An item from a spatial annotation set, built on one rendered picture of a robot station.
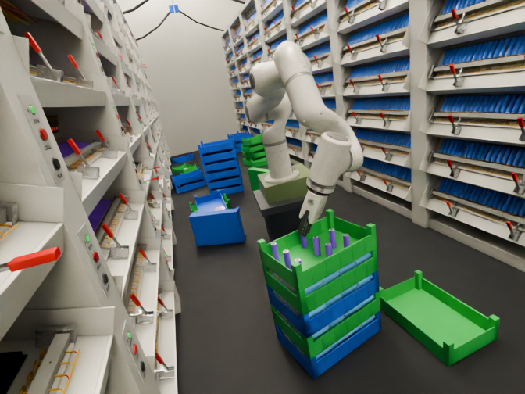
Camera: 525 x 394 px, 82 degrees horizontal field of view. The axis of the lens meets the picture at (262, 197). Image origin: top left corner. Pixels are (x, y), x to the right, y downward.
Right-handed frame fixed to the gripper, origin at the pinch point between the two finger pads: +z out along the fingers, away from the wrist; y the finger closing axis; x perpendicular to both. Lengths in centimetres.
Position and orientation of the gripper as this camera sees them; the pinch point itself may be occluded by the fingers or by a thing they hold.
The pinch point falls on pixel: (305, 227)
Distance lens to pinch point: 98.3
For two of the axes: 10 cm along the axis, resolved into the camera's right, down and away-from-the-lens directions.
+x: -8.5, -4.1, 3.2
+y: 4.8, -3.8, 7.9
